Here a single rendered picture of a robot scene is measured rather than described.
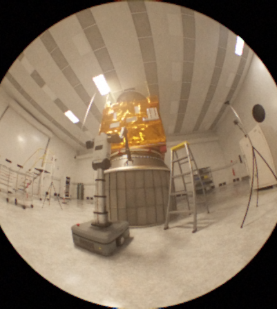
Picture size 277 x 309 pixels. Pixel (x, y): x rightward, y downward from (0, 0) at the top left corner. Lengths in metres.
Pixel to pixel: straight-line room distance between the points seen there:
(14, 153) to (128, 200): 7.65
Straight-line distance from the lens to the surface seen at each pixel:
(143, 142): 2.46
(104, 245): 1.04
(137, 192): 1.92
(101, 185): 1.24
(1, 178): 4.82
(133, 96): 4.12
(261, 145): 2.95
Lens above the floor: 0.66
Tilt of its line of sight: 23 degrees up
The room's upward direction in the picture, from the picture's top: 4 degrees counter-clockwise
